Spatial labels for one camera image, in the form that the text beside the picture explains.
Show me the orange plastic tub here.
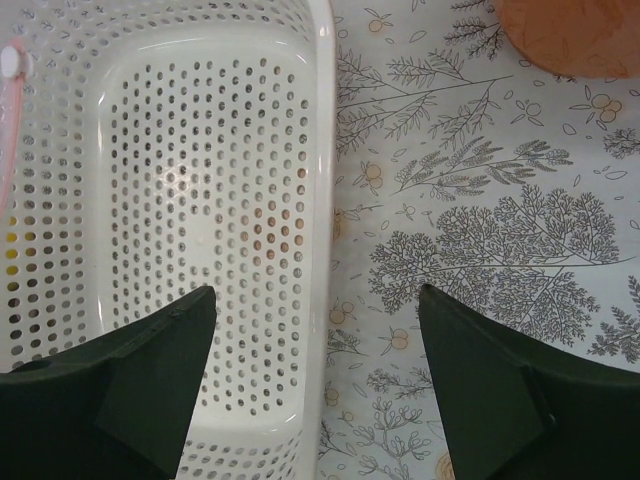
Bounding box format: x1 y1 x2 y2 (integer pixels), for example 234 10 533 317
494 0 639 79

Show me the floral tablecloth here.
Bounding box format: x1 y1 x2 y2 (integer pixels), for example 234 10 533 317
318 1 639 479

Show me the white perforated plastic basket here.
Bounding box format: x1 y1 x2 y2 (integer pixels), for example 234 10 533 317
1 1 336 479

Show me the yellow fruit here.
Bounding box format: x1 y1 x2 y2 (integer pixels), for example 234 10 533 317
4 231 37 277

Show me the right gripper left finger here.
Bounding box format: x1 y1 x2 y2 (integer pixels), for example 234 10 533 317
1 286 216 479

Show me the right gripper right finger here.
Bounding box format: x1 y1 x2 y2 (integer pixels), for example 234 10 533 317
419 284 639 479

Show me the clear zip top bag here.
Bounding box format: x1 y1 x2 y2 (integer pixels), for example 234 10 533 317
1 38 33 214

